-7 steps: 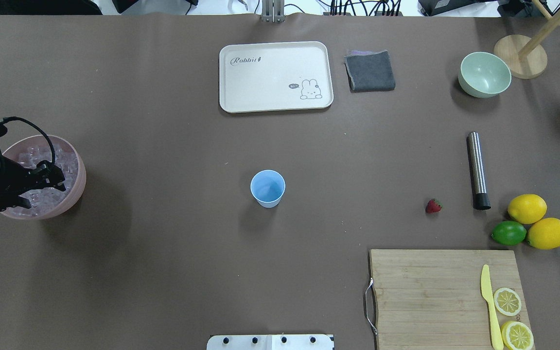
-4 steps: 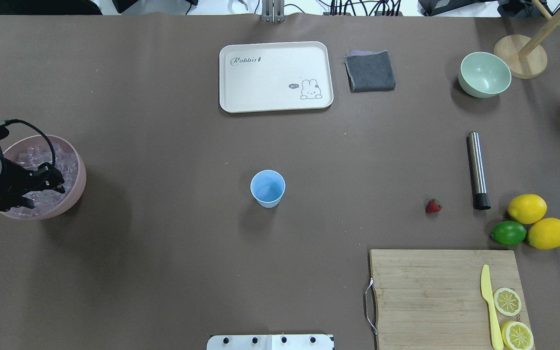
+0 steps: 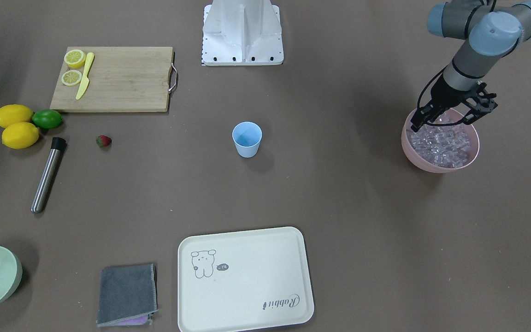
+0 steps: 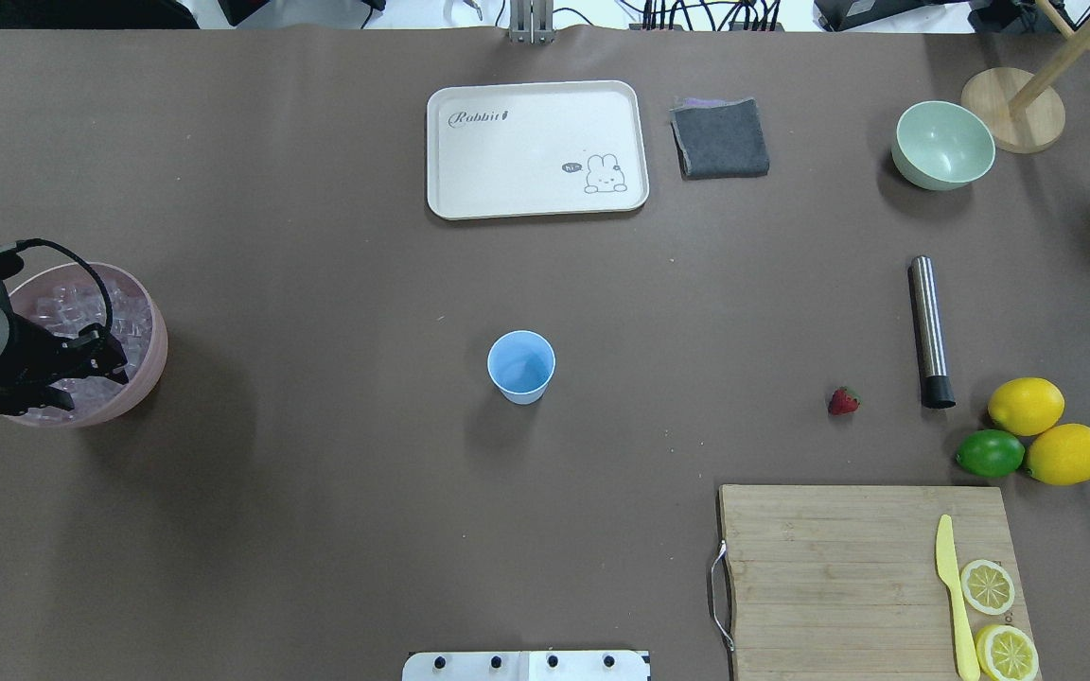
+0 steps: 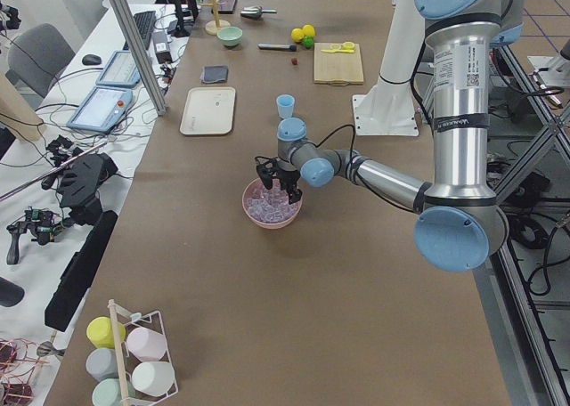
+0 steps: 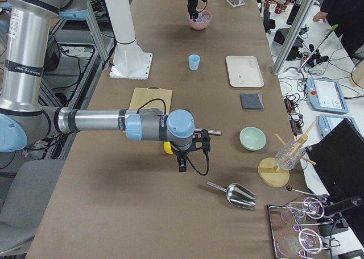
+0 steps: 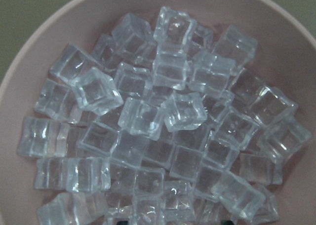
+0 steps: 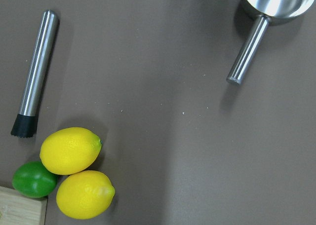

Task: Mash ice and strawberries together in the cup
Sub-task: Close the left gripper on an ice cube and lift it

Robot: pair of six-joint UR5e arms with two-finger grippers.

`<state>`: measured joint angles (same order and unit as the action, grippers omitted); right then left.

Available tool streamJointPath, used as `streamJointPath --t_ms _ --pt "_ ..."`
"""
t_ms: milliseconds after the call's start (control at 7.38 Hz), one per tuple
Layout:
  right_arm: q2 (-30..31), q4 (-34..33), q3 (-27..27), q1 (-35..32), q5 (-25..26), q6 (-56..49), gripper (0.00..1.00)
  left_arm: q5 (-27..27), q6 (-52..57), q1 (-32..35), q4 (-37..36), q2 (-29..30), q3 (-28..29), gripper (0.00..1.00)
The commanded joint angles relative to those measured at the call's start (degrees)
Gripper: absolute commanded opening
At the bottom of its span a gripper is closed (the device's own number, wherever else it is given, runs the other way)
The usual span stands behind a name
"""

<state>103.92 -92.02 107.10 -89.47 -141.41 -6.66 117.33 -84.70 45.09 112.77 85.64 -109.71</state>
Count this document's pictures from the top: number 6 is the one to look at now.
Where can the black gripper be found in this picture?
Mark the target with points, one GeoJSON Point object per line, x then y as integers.
{"type": "Point", "coordinates": [191, 0]}
{"type": "Point", "coordinates": [181, 154]}

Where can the clear ice cubes pile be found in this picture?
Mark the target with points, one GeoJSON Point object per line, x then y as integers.
{"type": "Point", "coordinates": [203, 17]}

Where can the light blue cup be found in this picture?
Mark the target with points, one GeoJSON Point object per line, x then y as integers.
{"type": "Point", "coordinates": [193, 61]}

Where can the steel ice scoop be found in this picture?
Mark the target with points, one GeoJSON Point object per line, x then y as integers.
{"type": "Point", "coordinates": [237, 195]}

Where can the wooden cup stand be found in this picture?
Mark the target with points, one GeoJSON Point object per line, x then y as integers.
{"type": "Point", "coordinates": [274, 176]}

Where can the pink bowl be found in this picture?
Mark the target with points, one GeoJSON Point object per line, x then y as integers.
{"type": "Point", "coordinates": [198, 26]}

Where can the lower yellow lemon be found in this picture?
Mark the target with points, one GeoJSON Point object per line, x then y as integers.
{"type": "Point", "coordinates": [167, 147]}

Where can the steel muddler black tip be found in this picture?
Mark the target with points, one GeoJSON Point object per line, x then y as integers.
{"type": "Point", "coordinates": [214, 132]}

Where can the bamboo cutting board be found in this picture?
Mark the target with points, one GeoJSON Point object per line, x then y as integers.
{"type": "Point", "coordinates": [151, 97]}

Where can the light green bowl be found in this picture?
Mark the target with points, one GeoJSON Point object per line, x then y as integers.
{"type": "Point", "coordinates": [252, 138]}

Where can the cream rabbit tray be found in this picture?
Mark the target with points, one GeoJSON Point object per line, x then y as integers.
{"type": "Point", "coordinates": [244, 72]}

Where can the grey folded cloth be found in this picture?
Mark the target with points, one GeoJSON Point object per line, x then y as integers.
{"type": "Point", "coordinates": [251, 101]}

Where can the clear glass on stand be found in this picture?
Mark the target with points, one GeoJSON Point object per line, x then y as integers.
{"type": "Point", "coordinates": [289, 156]}

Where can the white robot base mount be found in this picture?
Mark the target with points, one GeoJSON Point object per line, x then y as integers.
{"type": "Point", "coordinates": [129, 60]}

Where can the aluminium frame post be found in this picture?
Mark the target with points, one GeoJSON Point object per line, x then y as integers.
{"type": "Point", "coordinates": [292, 35]}

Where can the black wire glass rack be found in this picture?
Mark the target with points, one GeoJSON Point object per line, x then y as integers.
{"type": "Point", "coordinates": [294, 229]}

